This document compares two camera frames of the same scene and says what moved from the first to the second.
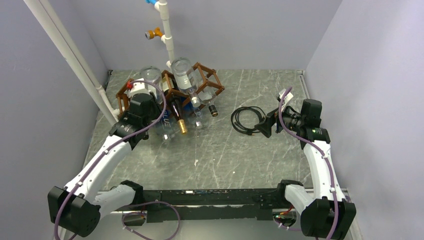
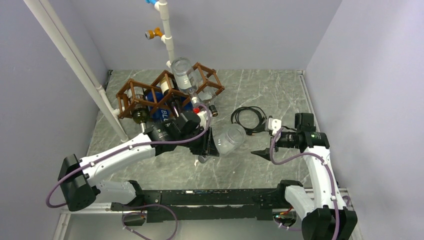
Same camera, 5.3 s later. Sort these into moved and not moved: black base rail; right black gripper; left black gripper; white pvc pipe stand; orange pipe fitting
Moved: left black gripper; right black gripper
Not moved: black base rail; white pvc pipe stand; orange pipe fitting
